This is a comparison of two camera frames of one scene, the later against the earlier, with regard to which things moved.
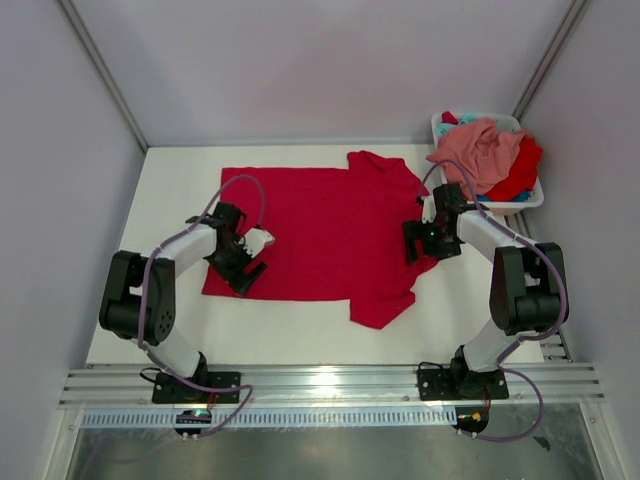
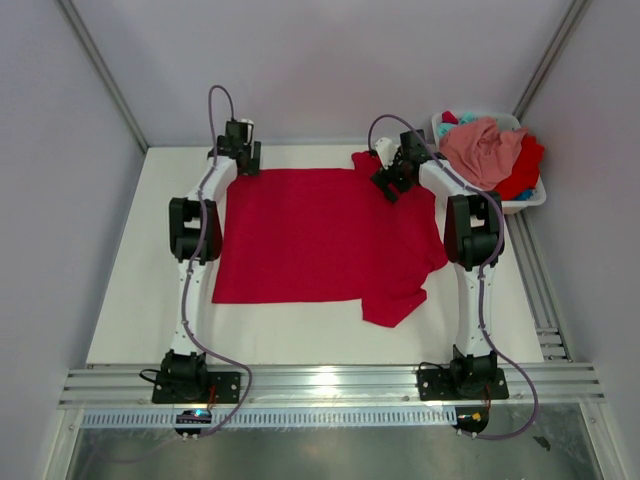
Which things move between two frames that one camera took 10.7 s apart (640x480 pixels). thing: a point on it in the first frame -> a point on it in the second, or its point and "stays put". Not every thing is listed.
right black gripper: [416, 231] -> [382, 178]
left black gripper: [236, 277] -> [251, 164]
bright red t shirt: [525, 177] stays put
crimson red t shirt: [340, 233] stays put
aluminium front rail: [570, 385] stays put
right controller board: [471, 419] stays put
